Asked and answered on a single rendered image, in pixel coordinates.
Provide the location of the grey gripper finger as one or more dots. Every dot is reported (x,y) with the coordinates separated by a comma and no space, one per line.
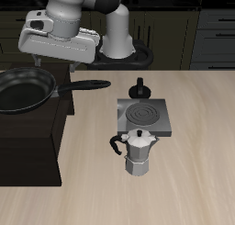
(73,66)
(37,61)

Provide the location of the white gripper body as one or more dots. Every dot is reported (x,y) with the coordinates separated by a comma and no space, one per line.
(58,46)

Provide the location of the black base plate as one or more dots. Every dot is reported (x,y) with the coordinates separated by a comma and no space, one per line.
(142,55)

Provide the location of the round black knob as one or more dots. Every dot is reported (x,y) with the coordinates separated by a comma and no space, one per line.
(139,89)

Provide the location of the silver moka pot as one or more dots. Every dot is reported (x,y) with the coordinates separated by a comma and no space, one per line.
(137,153)

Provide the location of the dark kitchen cupboards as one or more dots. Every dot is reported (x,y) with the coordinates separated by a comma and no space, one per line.
(171,32)

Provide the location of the black frying pan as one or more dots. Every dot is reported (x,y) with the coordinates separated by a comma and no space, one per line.
(29,89)

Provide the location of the dark grey stove plate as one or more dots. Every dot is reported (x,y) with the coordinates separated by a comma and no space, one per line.
(143,117)

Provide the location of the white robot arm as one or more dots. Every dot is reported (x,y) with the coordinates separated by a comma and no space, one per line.
(117,32)

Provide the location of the dark wooden cabinet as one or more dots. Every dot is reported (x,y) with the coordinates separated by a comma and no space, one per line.
(27,149)

